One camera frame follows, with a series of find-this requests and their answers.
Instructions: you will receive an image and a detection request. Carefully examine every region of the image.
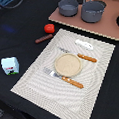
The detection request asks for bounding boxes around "brown toy sausage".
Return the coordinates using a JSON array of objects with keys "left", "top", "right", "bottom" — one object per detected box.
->
[{"left": 35, "top": 34, "right": 53, "bottom": 43}]

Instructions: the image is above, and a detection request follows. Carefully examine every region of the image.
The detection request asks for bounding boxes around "white toy fish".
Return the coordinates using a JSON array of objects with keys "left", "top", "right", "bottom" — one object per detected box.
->
[{"left": 75, "top": 39, "right": 93, "bottom": 50}]

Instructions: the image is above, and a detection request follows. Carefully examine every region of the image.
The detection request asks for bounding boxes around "red toy tomato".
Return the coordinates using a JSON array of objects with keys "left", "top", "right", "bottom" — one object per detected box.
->
[{"left": 44, "top": 24, "right": 55, "bottom": 33}]

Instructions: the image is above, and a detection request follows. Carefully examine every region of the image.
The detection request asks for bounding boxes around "small toy milk carton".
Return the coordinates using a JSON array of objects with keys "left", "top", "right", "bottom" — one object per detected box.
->
[{"left": 1, "top": 57, "right": 19, "bottom": 75}]

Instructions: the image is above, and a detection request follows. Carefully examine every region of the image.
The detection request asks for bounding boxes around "round wooden plate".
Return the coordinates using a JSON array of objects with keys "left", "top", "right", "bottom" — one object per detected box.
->
[{"left": 54, "top": 53, "right": 82, "bottom": 77}]

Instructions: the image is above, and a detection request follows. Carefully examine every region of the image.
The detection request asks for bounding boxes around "beige woven placemat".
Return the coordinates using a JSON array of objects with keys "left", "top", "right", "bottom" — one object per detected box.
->
[{"left": 11, "top": 29, "right": 114, "bottom": 119}]

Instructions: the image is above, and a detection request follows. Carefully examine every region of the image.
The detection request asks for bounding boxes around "small grey pot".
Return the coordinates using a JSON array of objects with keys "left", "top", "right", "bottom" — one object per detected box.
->
[{"left": 58, "top": 0, "right": 78, "bottom": 17}]

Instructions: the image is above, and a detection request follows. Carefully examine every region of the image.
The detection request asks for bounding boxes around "large grey pot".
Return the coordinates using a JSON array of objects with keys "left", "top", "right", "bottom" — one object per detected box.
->
[{"left": 81, "top": 0, "right": 106, "bottom": 23}]

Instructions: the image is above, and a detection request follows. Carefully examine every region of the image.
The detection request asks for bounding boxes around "wooden handled fork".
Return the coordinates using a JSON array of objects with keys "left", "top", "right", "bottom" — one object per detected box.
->
[{"left": 43, "top": 68, "right": 84, "bottom": 89}]

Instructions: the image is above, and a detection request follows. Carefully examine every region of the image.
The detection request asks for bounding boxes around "wooden handled knife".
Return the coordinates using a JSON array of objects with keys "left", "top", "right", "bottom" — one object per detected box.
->
[{"left": 59, "top": 47, "right": 97, "bottom": 62}]

